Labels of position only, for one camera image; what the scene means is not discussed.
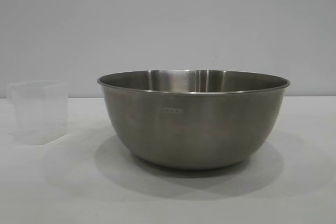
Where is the clear plastic measuring cup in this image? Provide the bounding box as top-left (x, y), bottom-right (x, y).
top-left (6, 80), bottom-right (69, 146)

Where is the stainless steel mixing bowl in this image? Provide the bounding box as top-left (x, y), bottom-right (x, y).
top-left (96, 69), bottom-right (291, 170)

